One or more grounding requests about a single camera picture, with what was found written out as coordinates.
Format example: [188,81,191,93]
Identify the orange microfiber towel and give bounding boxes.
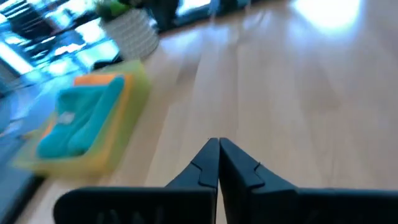
[39,72,135,142]

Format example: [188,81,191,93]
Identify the teal microfiber towel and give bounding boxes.
[36,76,126,159]

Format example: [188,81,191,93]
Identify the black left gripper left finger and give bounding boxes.
[53,138,220,224]

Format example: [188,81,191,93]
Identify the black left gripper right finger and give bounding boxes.
[219,137,398,224]

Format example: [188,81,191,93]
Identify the succulent in white patterned pot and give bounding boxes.
[94,0,160,62]

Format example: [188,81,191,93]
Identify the yellow plastic bin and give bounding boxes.
[12,59,152,179]

